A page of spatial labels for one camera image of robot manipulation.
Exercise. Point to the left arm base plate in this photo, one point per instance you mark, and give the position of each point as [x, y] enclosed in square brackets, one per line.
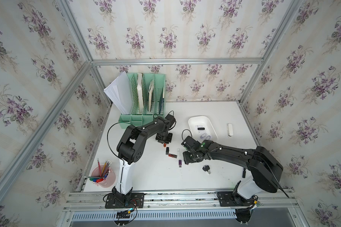
[131, 200]

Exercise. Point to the white storage box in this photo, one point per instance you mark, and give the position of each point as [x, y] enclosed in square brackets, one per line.
[202, 121]

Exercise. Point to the black round key fob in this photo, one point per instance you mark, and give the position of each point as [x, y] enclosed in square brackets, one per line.
[206, 168]

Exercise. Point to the pink pen cup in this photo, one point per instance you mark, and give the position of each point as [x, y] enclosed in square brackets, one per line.
[105, 181]

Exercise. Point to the black marker pen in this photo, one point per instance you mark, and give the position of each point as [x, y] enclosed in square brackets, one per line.
[244, 173]

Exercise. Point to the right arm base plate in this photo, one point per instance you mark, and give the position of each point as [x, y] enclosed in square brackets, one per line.
[233, 199]

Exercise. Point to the white paper stack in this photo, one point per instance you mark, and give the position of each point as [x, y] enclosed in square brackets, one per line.
[120, 93]

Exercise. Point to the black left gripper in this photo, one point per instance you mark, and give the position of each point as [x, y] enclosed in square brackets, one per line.
[167, 141]

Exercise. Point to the green desk file organizer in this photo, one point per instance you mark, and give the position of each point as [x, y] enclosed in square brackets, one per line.
[135, 118]

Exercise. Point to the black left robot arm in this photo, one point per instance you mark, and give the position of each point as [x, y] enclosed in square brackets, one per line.
[132, 145]

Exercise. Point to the brown edge book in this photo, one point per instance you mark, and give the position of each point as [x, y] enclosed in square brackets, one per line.
[150, 95]

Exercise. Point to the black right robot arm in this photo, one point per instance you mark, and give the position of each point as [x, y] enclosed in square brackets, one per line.
[265, 170]

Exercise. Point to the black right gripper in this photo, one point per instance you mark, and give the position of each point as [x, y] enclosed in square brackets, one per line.
[185, 158]

